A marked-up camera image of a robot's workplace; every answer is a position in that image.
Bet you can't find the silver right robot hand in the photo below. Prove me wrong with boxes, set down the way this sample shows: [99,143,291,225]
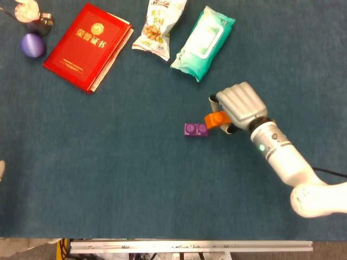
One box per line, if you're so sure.
[208,82,268,135]

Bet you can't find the orange toy building block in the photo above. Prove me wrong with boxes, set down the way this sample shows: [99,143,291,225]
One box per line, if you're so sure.
[203,110,231,129]

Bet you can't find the purple toy building block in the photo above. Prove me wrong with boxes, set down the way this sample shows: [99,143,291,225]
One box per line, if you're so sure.
[184,122,209,138]

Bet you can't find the teal wet wipes pack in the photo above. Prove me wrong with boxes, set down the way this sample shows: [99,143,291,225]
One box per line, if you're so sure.
[170,5,236,83]

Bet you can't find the peanut snack bag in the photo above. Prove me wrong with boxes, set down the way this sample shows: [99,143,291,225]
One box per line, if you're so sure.
[131,0,188,62]

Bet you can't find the red certificate book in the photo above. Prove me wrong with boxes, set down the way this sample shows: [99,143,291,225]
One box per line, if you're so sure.
[42,2,134,95]

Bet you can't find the purple ball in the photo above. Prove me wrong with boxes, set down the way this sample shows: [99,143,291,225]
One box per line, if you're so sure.
[20,33,46,59]

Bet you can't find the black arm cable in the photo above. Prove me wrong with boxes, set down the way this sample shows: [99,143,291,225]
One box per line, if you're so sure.
[311,166,347,179]

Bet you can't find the aluminium frame rail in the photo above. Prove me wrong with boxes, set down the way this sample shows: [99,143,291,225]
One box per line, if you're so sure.
[69,239,313,255]

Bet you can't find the yellow and black cables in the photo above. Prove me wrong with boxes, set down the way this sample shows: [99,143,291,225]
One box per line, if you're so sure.
[56,238,74,260]

